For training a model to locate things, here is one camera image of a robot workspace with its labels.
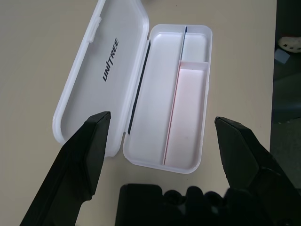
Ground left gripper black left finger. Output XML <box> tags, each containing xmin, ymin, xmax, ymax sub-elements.
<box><xmin>20</xmin><ymin>111</ymin><xmax>111</xmax><ymax>226</ymax></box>

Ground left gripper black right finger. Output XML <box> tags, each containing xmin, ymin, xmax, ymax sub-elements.
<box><xmin>214</xmin><ymin>116</ymin><xmax>301</xmax><ymax>226</ymax></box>

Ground white plastic pencil case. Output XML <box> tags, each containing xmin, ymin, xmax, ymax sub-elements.
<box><xmin>52</xmin><ymin>0</ymin><xmax>214</xmax><ymax>175</ymax></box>

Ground grey blue flat piece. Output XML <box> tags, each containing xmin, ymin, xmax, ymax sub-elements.
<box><xmin>274</xmin><ymin>48</ymin><xmax>290</xmax><ymax>65</ymax></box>

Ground white perforated object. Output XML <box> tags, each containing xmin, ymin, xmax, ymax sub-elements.
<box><xmin>278</xmin><ymin>36</ymin><xmax>301</xmax><ymax>54</ymax></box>

